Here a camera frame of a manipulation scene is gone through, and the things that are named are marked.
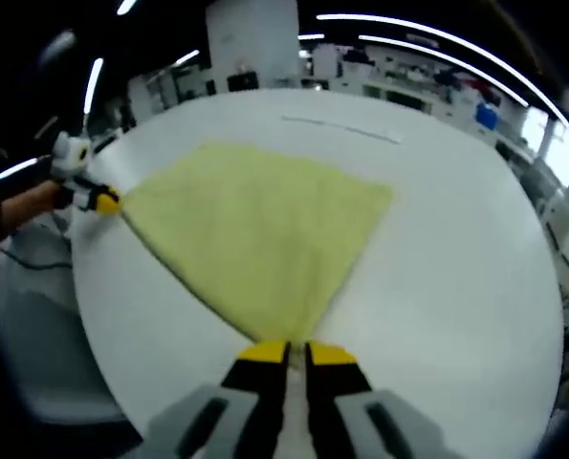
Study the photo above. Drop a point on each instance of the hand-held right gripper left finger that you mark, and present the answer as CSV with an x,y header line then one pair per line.
x,y
260,397

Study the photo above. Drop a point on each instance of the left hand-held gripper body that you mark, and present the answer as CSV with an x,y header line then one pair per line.
x,y
76,160

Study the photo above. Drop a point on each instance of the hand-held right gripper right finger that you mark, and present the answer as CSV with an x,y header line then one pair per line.
x,y
332,397

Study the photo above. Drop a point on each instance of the yellow black blue garment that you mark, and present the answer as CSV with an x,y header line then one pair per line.
x,y
255,225

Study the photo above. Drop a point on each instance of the short ceiling light strip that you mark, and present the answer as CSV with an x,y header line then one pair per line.
x,y
94,86

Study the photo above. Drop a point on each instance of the black chair back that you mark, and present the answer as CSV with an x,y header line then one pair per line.
x,y
242,82

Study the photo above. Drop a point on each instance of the blue barrel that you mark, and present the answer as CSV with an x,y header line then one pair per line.
x,y
487,117

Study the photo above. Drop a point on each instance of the long ceiling light strip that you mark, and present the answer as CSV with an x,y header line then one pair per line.
x,y
408,44
384,19

